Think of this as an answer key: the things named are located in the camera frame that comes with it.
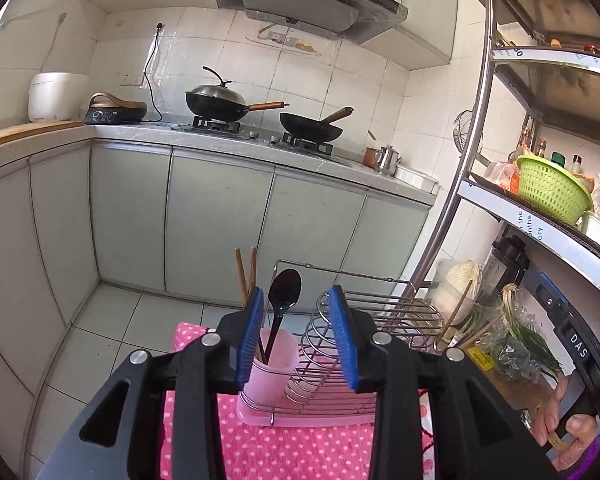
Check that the white rice cooker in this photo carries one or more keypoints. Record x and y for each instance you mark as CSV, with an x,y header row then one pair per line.
x,y
55,97

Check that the thin wooden stick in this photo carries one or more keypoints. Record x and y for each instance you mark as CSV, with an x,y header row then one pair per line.
x,y
457,310

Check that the dark glass bottle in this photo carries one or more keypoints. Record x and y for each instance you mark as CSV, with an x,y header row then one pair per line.
x,y
540,147

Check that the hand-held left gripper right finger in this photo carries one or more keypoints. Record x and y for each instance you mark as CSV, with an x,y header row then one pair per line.
x,y
342,335

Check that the black plastic spoon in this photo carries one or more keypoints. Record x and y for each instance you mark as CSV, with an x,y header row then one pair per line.
x,y
285,287

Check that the black frying pan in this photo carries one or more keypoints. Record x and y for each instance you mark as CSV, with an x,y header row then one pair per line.
x,y
310,130

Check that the brown wooden chopstick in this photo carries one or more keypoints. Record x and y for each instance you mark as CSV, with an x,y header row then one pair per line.
x,y
241,280

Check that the pink plastic utensil cup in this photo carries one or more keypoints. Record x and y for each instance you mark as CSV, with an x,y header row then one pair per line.
x,y
275,380

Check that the green onions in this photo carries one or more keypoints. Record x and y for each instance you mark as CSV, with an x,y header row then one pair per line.
x,y
522,330

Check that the person's right hand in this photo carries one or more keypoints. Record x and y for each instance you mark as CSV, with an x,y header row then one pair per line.
x,y
577,432

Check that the napa cabbage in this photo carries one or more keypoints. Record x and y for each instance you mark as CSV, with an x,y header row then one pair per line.
x,y
457,285

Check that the green plastic basket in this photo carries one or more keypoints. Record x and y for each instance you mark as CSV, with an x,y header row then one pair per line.
x,y
552,190

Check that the green cap bottle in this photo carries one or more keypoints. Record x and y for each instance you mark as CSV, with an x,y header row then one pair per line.
x,y
557,158

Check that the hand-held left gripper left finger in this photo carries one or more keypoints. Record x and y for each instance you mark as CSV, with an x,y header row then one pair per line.
x,y
250,330

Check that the glass wall shelf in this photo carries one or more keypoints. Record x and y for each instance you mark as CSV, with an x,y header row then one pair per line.
x,y
285,42

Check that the brown clay pot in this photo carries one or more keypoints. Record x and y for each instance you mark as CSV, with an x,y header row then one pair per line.
x,y
371,156

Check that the steel wok lid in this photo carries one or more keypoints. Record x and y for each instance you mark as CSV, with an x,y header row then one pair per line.
x,y
215,92

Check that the plastic bag orange contents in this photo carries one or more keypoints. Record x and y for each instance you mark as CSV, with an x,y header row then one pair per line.
x,y
502,175

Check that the pink plastic drip tray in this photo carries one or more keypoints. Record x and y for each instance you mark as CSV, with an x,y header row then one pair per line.
x,y
305,419

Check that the pink polka dot towel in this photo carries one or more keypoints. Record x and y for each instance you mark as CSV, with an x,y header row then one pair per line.
x,y
290,455

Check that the grey base cabinets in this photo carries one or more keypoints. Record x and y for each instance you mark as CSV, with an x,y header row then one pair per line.
x,y
215,220

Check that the steel mesh strainer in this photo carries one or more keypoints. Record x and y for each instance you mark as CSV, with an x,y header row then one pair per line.
x,y
465,132

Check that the cardboard box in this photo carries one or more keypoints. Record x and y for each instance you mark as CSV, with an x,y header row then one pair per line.
x,y
517,395

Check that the small clear bottle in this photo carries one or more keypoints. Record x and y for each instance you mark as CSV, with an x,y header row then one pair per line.
x,y
576,165

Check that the steel kettle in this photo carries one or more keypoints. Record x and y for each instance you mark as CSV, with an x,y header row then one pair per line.
x,y
386,160

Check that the metal shelf rack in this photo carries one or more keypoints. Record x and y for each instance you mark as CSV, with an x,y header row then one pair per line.
x,y
480,85

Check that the wooden cutting board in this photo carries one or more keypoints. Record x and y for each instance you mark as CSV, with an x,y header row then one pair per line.
x,y
25,132

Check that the white rectangular container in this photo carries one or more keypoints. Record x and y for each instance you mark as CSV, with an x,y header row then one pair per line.
x,y
416,177

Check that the black blender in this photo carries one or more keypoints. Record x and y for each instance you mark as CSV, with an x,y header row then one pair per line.
x,y
505,265

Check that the gas stove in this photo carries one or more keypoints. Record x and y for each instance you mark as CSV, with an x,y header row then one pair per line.
x,y
260,135

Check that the white wall socket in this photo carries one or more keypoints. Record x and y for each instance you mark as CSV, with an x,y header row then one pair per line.
x,y
131,80

